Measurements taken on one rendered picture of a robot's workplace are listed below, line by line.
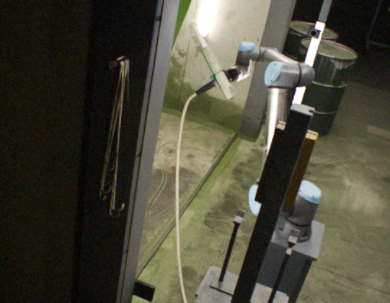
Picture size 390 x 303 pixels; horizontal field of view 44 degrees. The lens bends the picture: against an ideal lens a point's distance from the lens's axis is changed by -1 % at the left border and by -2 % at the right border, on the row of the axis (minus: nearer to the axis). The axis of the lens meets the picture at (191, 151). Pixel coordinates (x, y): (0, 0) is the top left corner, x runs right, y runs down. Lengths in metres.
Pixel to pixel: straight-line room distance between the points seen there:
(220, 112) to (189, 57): 0.60
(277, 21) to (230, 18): 0.42
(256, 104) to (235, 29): 0.71
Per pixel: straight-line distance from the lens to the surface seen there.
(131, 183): 1.66
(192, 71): 4.62
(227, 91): 2.61
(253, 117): 4.58
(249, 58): 2.87
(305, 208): 2.39
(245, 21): 4.36
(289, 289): 2.61
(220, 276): 1.90
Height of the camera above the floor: 2.12
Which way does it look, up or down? 29 degrees down
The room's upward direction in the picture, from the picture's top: 12 degrees clockwise
